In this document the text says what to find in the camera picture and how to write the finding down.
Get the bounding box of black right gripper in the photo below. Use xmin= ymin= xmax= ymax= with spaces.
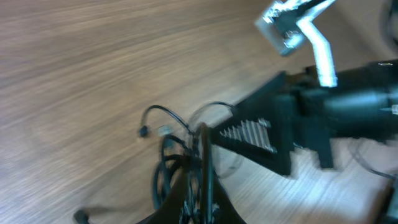
xmin=285 ymin=60 xmax=397 ymax=168

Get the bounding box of black cable bundle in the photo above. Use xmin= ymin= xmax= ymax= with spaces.
xmin=73 ymin=101 xmax=246 ymax=224

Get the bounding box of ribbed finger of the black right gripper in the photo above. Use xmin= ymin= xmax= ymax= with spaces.
xmin=211 ymin=72 xmax=294 ymax=176

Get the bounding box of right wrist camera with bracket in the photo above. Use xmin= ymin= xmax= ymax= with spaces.
xmin=254 ymin=0 xmax=338 ymax=88

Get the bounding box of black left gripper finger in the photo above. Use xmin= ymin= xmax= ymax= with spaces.
xmin=139 ymin=171 xmax=245 ymax=224

